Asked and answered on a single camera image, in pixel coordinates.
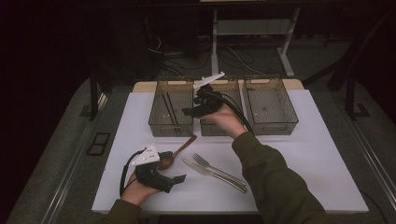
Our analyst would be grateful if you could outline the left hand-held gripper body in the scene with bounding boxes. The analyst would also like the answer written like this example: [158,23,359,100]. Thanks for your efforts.
[130,144,176,194]

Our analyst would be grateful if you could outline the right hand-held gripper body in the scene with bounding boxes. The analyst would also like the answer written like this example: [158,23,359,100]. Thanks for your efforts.
[191,71,226,119]

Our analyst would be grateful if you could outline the smoky clear plastic bin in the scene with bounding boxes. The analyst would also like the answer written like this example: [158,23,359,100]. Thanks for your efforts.
[242,75,300,136]
[199,77,246,137]
[148,77,195,138]

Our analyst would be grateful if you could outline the brown wooden spoon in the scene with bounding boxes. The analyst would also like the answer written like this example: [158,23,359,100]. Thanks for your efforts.
[157,133,198,171]

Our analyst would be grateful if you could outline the silver metal fork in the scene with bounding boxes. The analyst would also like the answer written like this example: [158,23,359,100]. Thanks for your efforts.
[191,152,248,188]

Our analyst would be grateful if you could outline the person's left hand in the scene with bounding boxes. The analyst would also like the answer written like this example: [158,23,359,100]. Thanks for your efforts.
[120,172,162,206]

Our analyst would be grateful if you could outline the person's right hand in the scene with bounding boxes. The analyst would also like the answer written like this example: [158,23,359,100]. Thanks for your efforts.
[200,104,248,140]

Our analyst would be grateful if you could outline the silver metal knife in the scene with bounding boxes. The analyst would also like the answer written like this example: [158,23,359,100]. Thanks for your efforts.
[181,158,248,194]

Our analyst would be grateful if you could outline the white metal stand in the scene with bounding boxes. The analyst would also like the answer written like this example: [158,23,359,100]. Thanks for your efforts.
[210,7,302,78]

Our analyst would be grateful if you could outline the black metal stand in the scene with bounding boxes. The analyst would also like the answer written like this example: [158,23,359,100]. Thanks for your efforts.
[89,66,110,122]
[345,73,372,121]

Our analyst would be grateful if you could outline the white table board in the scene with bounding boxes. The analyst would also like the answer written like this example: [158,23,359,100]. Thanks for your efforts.
[92,89,370,216]

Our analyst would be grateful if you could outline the left hand-held gripper black cable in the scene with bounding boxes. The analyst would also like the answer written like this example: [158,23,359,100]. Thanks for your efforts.
[120,148,148,197]

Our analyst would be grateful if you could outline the hand-held gripper black cable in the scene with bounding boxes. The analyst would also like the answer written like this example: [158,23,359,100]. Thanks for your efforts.
[211,91,255,134]
[120,148,148,197]

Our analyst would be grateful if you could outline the right hand-held gripper black cable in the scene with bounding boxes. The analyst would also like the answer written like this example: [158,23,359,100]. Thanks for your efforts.
[211,91,255,134]

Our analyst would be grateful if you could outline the tangle of dark floor cables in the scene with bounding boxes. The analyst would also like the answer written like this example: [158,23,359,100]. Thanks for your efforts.
[155,46,260,77]

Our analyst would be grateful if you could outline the white floor cable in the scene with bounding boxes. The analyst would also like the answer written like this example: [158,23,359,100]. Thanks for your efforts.
[225,46,267,77]

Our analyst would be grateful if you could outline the metal floor rail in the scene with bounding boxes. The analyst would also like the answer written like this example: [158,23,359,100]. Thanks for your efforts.
[345,118,396,203]
[40,92,108,224]

